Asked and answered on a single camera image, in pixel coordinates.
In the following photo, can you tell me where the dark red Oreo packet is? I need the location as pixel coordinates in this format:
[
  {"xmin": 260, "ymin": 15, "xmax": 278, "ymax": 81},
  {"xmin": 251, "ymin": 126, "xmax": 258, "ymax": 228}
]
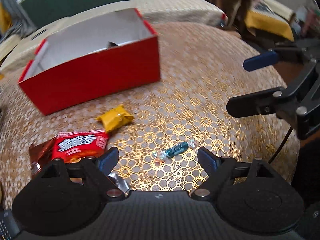
[{"xmin": 29, "ymin": 137, "xmax": 56, "ymax": 179}]

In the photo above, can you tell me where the red cardboard box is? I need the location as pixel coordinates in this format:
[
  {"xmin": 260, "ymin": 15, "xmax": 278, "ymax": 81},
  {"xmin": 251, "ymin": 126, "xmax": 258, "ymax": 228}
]
[{"xmin": 18, "ymin": 8, "xmax": 161, "ymax": 115}]

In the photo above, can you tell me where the red chips packet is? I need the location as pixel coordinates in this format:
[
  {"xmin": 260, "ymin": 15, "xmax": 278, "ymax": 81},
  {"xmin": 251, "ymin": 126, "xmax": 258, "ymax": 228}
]
[{"xmin": 52, "ymin": 129, "xmax": 109, "ymax": 163}]

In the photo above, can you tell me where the light blue snack packet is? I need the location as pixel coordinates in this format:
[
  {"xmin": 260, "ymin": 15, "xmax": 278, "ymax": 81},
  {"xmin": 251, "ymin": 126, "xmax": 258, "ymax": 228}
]
[{"xmin": 108, "ymin": 172, "xmax": 130, "ymax": 196}]

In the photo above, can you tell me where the grey curtain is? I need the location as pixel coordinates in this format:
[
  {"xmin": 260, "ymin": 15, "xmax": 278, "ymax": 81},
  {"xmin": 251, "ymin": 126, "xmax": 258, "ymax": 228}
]
[{"xmin": 1, "ymin": 0, "xmax": 37, "ymax": 42}]

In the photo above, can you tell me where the small teal candy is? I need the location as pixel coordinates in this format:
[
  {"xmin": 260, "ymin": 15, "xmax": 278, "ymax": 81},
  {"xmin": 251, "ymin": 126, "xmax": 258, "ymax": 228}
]
[{"xmin": 152, "ymin": 139, "xmax": 197, "ymax": 161}]

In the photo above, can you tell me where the yellow snack packet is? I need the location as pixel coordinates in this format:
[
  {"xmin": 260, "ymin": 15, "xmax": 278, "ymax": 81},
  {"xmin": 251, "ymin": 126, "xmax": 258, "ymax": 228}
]
[{"xmin": 95, "ymin": 105, "xmax": 134, "ymax": 133}]

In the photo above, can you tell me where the black remote on sofa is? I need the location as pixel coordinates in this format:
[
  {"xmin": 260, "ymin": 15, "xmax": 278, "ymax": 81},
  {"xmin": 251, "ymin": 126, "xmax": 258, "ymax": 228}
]
[{"xmin": 31, "ymin": 29, "xmax": 47, "ymax": 40}]

